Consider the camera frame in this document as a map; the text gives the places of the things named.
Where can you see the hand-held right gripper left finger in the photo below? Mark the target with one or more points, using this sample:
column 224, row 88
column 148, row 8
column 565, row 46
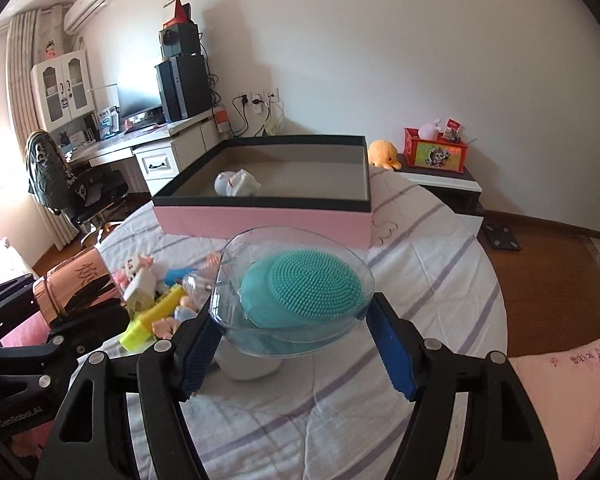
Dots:
column 199, row 357

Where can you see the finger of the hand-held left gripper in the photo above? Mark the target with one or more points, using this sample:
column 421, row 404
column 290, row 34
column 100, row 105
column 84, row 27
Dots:
column 30, row 355
column 10, row 295

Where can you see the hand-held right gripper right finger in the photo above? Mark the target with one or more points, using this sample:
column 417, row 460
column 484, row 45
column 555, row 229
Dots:
column 392, row 350

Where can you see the white plastic holder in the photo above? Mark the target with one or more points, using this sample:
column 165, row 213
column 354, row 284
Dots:
column 245, row 366

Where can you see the clear heart-shaped container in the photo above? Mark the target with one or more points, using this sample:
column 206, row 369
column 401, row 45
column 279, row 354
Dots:
column 227, row 305

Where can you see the yellow highlighter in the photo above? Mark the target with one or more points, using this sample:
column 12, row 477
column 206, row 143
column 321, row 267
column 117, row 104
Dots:
column 145, row 322

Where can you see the pastel building block toy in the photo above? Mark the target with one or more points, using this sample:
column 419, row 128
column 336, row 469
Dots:
column 137, row 280

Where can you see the teal silicone face brush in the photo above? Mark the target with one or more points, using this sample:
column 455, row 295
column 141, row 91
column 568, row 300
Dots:
column 305, row 285

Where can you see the pink box with black rim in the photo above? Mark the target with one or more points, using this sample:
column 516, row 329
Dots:
column 260, row 220

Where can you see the white toy figure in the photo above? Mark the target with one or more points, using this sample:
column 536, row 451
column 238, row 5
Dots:
column 237, row 183

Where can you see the patterned jacket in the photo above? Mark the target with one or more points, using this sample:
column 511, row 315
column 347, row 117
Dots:
column 45, row 175

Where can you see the black office chair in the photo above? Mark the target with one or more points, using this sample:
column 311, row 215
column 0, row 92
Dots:
column 97, row 190

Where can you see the black bathroom scale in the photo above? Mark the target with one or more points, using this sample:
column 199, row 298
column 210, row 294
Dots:
column 502, row 237

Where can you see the white nightstand with dark top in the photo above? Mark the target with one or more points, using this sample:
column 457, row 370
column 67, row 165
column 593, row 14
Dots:
column 445, row 182

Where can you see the orange plush octopus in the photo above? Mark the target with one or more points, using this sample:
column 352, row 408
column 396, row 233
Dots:
column 384, row 154

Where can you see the red printed storage box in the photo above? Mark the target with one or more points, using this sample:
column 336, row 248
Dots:
column 435, row 157

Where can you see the blue white box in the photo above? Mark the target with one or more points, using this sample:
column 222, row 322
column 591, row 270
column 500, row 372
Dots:
column 108, row 121

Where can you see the white desk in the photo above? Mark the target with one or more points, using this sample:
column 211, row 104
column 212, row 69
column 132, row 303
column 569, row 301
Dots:
column 160, row 160

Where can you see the white hutch cabinet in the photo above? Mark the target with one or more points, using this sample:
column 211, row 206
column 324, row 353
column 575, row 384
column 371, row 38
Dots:
column 62, row 90

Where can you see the pink plush toy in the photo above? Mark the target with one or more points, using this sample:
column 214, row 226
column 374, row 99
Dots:
column 430, row 128

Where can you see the beige curtain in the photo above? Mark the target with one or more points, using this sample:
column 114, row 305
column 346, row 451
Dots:
column 25, row 70

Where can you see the computer monitor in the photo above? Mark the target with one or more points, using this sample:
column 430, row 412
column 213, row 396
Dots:
column 137, row 100

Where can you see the orange bottle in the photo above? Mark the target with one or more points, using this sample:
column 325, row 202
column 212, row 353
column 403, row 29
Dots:
column 222, row 122

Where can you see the pink doll ornament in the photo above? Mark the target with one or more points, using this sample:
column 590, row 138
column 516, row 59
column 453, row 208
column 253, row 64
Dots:
column 51, row 49

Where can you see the black computer tower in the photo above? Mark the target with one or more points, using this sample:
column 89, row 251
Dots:
column 182, row 87

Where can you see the white air conditioner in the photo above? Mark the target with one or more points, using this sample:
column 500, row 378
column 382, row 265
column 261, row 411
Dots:
column 92, row 5

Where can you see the black speaker box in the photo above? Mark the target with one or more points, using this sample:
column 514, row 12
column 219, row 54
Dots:
column 180, row 40

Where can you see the red cardboard box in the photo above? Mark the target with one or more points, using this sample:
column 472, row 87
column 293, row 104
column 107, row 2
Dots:
column 177, row 10

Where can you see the wall power outlets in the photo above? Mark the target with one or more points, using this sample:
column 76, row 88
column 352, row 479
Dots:
column 257, row 96

